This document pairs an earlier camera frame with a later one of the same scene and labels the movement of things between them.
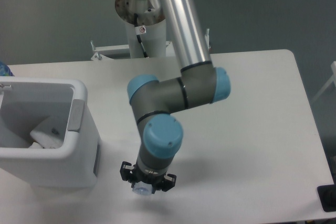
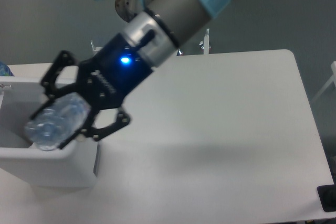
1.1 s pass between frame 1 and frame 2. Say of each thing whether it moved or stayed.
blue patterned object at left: stayed
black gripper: moved
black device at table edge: stayed
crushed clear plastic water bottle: moved
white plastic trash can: stayed
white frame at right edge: stayed
